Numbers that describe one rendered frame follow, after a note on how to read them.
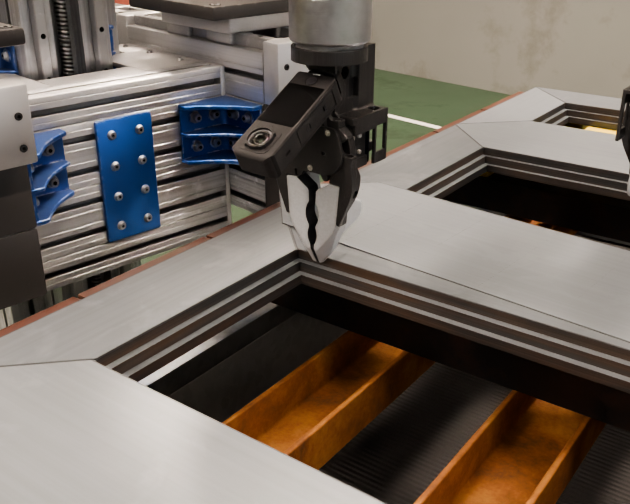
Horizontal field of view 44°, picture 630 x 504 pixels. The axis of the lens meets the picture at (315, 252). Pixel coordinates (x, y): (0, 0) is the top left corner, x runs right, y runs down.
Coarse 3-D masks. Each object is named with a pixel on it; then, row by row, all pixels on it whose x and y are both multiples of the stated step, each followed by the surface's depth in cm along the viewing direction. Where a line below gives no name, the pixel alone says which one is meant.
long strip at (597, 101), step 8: (544, 88) 148; (560, 96) 142; (568, 96) 142; (576, 96) 142; (584, 96) 142; (592, 96) 142; (600, 96) 142; (576, 104) 137; (584, 104) 136; (592, 104) 136; (600, 104) 136; (608, 104) 136; (616, 104) 136
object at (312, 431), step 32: (544, 224) 129; (320, 352) 85; (352, 352) 90; (384, 352) 93; (288, 384) 80; (320, 384) 86; (352, 384) 87; (384, 384) 82; (256, 416) 77; (288, 416) 82; (320, 416) 82; (352, 416) 78; (288, 448) 70; (320, 448) 74
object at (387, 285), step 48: (432, 192) 101; (624, 192) 102; (240, 288) 74; (288, 288) 78; (336, 288) 77; (384, 288) 75; (432, 288) 72; (144, 336) 65; (192, 336) 68; (480, 336) 69; (528, 336) 67; (576, 336) 65; (624, 384) 62
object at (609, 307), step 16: (624, 272) 75; (592, 288) 72; (608, 288) 72; (624, 288) 72; (576, 304) 69; (592, 304) 69; (608, 304) 69; (624, 304) 69; (576, 320) 67; (592, 320) 67; (608, 320) 67; (624, 320) 67; (624, 336) 64
